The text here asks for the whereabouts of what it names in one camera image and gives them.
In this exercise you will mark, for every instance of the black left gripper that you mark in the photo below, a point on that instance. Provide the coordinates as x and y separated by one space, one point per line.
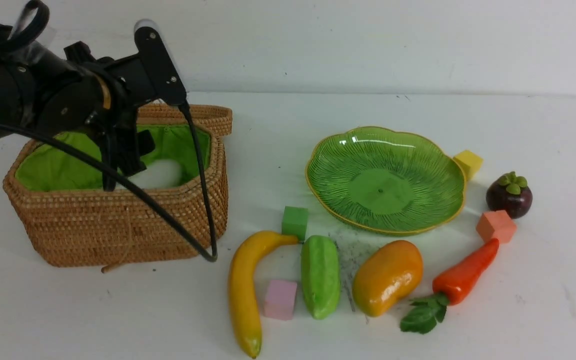
96 96

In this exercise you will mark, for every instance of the white radish with leaves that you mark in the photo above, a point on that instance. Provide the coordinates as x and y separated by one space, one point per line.
160 174

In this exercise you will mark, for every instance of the yellow plastic banana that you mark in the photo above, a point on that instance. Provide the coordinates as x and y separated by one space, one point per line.
242 300

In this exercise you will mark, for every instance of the green plastic cucumber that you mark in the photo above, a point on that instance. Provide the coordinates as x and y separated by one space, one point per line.
320 276

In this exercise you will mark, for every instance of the orange yellow plastic mango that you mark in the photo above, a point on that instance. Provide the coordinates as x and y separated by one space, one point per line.
387 276

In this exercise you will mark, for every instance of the orange plastic carrot with leaves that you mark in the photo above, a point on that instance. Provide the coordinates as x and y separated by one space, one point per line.
449 288

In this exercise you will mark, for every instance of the dark purple plastic mangosteen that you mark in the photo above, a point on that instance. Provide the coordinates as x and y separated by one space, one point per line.
510 192

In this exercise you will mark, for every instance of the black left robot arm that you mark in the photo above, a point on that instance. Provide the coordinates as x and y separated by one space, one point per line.
17 91

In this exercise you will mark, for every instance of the woven wicker basket green lining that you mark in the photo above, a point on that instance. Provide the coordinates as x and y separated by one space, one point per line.
72 222

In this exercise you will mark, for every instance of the green foam cube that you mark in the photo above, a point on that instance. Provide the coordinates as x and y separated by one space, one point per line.
294 222

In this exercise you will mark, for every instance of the pink foam cube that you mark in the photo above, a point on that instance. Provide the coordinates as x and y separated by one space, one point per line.
279 300

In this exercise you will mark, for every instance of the green glass leaf plate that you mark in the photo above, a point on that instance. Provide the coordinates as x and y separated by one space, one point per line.
389 182

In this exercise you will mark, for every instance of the yellow foam cube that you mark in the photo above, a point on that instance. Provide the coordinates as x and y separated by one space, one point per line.
469 162

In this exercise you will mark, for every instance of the orange foam cube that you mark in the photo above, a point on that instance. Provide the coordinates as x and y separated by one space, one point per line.
496 224

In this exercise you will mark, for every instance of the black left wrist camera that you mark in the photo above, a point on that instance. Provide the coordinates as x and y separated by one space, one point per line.
152 73

